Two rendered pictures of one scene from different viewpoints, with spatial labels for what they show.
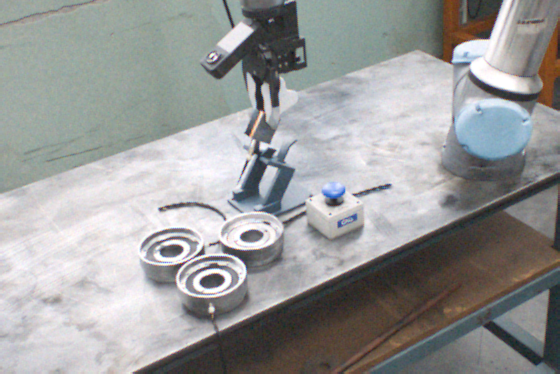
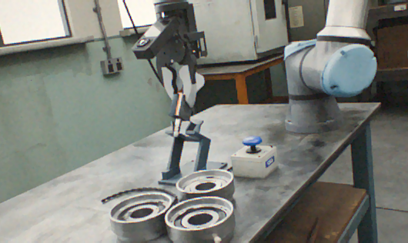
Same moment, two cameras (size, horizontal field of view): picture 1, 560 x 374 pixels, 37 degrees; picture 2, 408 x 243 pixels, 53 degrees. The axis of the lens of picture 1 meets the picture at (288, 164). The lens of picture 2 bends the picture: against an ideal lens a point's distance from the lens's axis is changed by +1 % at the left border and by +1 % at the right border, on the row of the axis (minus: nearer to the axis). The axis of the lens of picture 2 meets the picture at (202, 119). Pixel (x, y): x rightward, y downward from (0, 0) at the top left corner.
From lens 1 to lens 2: 76 cm
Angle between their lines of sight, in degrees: 27
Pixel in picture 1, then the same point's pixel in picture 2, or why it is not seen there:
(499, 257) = (329, 200)
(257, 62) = (175, 48)
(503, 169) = (337, 121)
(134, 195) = (72, 201)
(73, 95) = not seen: outside the picture
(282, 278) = (251, 208)
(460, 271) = (313, 214)
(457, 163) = (306, 124)
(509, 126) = (364, 63)
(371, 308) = not seen: outside the picture
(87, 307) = not seen: outside the picture
